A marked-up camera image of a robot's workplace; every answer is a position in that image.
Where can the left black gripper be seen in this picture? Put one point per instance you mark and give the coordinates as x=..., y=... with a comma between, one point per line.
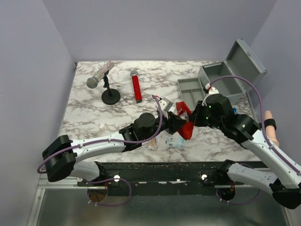
x=173, y=122

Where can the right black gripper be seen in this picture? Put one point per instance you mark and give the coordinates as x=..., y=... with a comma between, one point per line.
x=195, y=116

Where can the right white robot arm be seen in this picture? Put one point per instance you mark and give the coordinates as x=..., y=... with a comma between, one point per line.
x=284, y=180

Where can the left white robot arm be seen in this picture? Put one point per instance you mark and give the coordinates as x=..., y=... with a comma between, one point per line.
x=67, y=158

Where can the blue white bandage packets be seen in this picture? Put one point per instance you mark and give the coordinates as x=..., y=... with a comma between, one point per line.
x=177, y=142

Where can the cotton swab pack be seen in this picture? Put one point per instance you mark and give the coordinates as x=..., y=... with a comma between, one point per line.
x=152, y=144

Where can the grey plastic tray insert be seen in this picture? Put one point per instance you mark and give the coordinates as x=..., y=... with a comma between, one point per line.
x=191, y=91

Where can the grey metal case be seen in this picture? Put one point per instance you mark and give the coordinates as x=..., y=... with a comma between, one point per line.
x=241, y=62

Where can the red glitter microphone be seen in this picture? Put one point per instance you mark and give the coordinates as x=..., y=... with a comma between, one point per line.
x=136, y=86

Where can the silver glitter microphone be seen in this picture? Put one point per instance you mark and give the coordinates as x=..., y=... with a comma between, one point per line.
x=93, y=81

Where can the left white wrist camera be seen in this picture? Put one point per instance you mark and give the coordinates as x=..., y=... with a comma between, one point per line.
x=166, y=105

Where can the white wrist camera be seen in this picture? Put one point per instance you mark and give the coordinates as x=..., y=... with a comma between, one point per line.
x=166, y=105
x=210, y=90

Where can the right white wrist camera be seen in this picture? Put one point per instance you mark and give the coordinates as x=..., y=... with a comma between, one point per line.
x=210, y=90

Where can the black mounting rail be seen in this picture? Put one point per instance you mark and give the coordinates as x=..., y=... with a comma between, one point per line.
x=164, y=178

